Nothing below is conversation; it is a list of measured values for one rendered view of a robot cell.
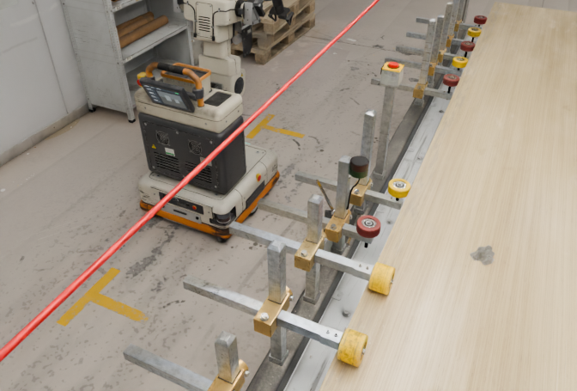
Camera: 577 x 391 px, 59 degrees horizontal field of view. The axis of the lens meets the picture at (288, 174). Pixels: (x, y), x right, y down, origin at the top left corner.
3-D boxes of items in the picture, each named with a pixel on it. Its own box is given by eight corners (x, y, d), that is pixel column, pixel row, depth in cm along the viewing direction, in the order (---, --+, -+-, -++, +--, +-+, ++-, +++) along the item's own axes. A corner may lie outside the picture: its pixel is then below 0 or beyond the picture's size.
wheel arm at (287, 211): (257, 210, 186) (257, 201, 184) (261, 205, 189) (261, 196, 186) (370, 246, 171) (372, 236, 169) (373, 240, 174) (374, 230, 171)
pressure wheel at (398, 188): (392, 216, 188) (396, 192, 181) (381, 204, 194) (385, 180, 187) (410, 210, 190) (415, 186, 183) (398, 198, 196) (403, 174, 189)
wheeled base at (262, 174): (227, 244, 284) (225, 210, 270) (138, 212, 307) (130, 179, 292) (282, 180, 333) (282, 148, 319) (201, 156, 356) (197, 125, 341)
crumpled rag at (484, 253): (486, 268, 152) (488, 263, 151) (466, 256, 157) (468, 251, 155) (502, 254, 157) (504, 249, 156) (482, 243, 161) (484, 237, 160)
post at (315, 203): (304, 309, 171) (307, 198, 143) (308, 302, 174) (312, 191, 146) (313, 313, 170) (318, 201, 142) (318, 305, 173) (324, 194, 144)
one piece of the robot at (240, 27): (241, 60, 280) (239, 21, 268) (199, 51, 290) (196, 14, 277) (255, 50, 292) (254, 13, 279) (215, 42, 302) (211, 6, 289)
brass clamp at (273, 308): (252, 330, 132) (251, 318, 129) (275, 294, 142) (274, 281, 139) (273, 339, 130) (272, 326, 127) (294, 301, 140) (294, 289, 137)
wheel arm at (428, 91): (370, 85, 279) (371, 78, 277) (372, 82, 282) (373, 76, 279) (450, 101, 264) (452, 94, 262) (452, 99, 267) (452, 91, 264)
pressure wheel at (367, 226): (350, 250, 173) (353, 225, 167) (358, 235, 179) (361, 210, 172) (373, 258, 171) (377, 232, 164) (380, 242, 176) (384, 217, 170)
